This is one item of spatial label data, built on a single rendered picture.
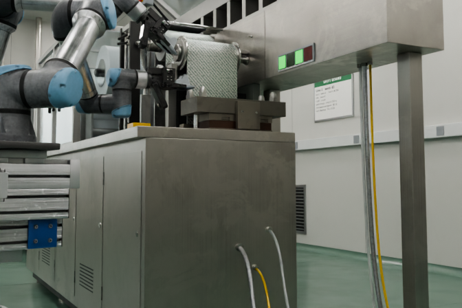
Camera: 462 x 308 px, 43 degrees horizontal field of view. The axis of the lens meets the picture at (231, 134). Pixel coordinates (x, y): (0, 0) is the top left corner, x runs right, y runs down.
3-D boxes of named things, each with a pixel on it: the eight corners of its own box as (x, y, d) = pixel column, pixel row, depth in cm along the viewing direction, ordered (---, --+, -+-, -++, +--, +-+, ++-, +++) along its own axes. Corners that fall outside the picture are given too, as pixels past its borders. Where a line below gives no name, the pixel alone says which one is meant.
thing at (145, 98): (129, 146, 319) (130, 42, 324) (153, 146, 326) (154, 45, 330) (137, 144, 307) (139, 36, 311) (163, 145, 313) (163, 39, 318)
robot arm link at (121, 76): (104, 89, 232) (105, 68, 233) (131, 91, 237) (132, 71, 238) (110, 86, 225) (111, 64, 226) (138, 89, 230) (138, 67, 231)
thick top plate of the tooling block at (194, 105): (180, 115, 238) (180, 100, 238) (265, 120, 256) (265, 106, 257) (196, 111, 224) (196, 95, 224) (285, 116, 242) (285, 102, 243)
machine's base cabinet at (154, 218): (24, 281, 422) (27, 161, 429) (113, 274, 452) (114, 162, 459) (141, 390, 200) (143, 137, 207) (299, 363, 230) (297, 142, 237)
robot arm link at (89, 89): (34, 9, 201) (75, 121, 232) (63, 7, 199) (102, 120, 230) (46, -7, 210) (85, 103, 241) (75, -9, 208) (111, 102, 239)
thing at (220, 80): (186, 104, 244) (186, 60, 245) (236, 108, 255) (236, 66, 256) (187, 104, 243) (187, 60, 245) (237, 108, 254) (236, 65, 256)
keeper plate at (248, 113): (235, 128, 231) (235, 101, 232) (257, 130, 235) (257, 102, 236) (238, 128, 229) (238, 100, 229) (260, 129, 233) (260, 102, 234)
